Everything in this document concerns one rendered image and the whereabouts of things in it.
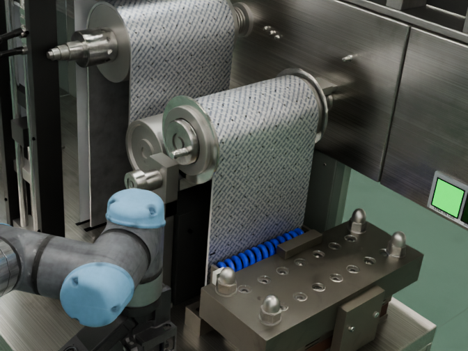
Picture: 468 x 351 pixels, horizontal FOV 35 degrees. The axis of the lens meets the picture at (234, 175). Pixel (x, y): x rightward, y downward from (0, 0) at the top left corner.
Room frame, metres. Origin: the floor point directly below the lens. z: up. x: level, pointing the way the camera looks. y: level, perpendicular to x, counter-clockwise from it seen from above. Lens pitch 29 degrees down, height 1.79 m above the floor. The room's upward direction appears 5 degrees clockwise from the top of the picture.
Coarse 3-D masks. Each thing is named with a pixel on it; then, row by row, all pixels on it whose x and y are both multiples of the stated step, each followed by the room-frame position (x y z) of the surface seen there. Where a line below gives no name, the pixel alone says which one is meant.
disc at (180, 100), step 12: (180, 96) 1.10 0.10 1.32; (168, 108) 1.12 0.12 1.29; (192, 108) 1.08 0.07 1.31; (204, 120) 1.05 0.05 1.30; (216, 132) 1.04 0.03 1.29; (216, 144) 1.03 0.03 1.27; (216, 156) 1.03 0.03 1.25; (216, 168) 1.03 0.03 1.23; (192, 180) 1.07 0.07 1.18; (204, 180) 1.05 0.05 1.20
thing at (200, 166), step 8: (176, 112) 1.09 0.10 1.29; (184, 112) 1.08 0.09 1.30; (192, 112) 1.07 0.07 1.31; (168, 120) 1.11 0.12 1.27; (192, 120) 1.06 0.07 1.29; (200, 120) 1.06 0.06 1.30; (200, 128) 1.05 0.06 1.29; (200, 136) 1.05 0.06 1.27; (208, 136) 1.04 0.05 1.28; (200, 144) 1.05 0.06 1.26; (208, 144) 1.04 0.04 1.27; (200, 152) 1.04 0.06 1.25; (208, 152) 1.04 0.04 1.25; (200, 160) 1.04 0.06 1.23; (208, 160) 1.04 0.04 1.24; (184, 168) 1.07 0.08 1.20; (192, 168) 1.06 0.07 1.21; (200, 168) 1.04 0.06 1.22
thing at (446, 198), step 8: (440, 184) 1.09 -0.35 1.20; (448, 184) 1.08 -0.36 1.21; (440, 192) 1.09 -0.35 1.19; (448, 192) 1.08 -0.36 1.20; (456, 192) 1.07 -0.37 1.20; (440, 200) 1.09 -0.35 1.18; (448, 200) 1.08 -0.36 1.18; (456, 200) 1.07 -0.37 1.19; (440, 208) 1.09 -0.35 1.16; (448, 208) 1.08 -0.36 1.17; (456, 208) 1.07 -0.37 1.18; (456, 216) 1.06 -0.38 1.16
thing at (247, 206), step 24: (264, 168) 1.12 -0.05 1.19; (288, 168) 1.16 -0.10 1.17; (216, 192) 1.04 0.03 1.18; (240, 192) 1.08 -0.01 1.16; (264, 192) 1.12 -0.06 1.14; (288, 192) 1.16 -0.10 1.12; (216, 216) 1.05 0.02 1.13; (240, 216) 1.08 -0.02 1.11; (264, 216) 1.13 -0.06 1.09; (288, 216) 1.17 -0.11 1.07; (216, 240) 1.05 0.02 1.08; (240, 240) 1.09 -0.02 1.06; (264, 240) 1.13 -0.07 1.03; (216, 264) 1.05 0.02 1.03
